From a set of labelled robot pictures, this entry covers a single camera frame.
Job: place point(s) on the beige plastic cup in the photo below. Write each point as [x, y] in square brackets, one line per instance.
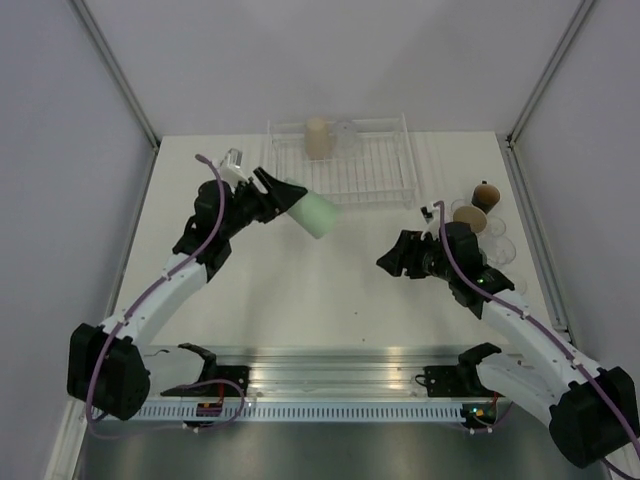
[473, 216]

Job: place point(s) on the dark brown cup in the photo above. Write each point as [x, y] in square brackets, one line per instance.
[485, 197]

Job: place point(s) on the large clear glass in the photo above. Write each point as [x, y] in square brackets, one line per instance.
[499, 251]

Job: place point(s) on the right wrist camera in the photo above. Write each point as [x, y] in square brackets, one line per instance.
[435, 217]

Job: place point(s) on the white slotted cable duct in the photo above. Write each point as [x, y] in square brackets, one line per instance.
[439, 412]

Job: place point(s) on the clear glass in rack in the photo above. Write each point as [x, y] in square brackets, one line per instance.
[345, 135]

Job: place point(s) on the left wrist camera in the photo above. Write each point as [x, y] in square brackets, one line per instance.
[230, 167]

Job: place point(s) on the clear glass near brown cup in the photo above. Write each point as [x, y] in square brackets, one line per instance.
[458, 204]

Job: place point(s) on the white wire dish rack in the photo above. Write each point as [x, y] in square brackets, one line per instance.
[380, 169]

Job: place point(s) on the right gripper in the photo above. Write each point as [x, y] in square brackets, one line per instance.
[405, 253]

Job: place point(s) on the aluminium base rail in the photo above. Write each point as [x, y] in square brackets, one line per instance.
[330, 370]

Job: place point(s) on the tall green cup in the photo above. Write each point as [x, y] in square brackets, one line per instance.
[315, 214]

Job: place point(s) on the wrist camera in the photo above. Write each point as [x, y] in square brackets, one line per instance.
[435, 217]
[230, 167]

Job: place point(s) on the right frame post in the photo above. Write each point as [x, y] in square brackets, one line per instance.
[559, 54]

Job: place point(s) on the left frame post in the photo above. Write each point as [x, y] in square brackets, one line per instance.
[107, 57]

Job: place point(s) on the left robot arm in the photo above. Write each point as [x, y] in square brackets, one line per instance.
[106, 369]

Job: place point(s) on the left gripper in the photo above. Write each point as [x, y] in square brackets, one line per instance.
[280, 197]

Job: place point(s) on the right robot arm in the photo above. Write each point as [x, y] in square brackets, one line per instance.
[589, 411]

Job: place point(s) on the frame post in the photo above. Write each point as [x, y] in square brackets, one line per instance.
[107, 57]
[559, 54]

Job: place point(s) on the peach cup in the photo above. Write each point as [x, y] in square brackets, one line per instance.
[318, 143]

